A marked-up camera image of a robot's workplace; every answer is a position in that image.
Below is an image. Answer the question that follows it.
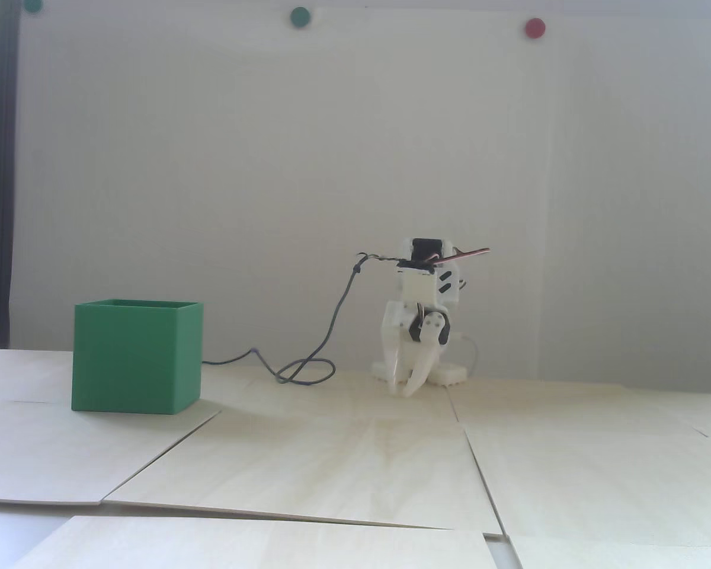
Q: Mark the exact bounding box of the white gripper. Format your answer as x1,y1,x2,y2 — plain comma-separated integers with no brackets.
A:
382,301,453,398

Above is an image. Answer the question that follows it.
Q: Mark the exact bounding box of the black camera cable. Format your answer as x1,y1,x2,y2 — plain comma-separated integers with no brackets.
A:
203,252,403,386

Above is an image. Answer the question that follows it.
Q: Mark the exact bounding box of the thin white cable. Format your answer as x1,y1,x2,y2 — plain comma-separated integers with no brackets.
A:
459,335,481,379

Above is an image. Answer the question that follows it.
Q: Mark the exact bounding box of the white backdrop board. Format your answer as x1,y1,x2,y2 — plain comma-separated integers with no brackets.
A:
11,5,711,395

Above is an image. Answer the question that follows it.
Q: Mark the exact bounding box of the black wrist camera board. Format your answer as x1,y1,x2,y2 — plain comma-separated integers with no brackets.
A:
385,255,437,274

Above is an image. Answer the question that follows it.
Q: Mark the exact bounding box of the dark window frame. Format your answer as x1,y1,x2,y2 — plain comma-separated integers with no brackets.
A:
0,0,21,349

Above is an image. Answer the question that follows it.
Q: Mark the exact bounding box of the light plywood board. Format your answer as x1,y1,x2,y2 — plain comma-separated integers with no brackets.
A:
12,514,499,569
446,379,711,440
0,349,75,405
0,398,221,506
459,421,711,549
507,533,711,569
200,363,460,424
103,411,505,538

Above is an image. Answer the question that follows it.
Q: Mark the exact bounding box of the green box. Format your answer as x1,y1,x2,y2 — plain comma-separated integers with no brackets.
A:
72,299,204,415

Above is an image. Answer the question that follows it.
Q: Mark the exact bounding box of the red servo wire bundle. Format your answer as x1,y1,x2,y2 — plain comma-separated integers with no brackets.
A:
430,247,492,265

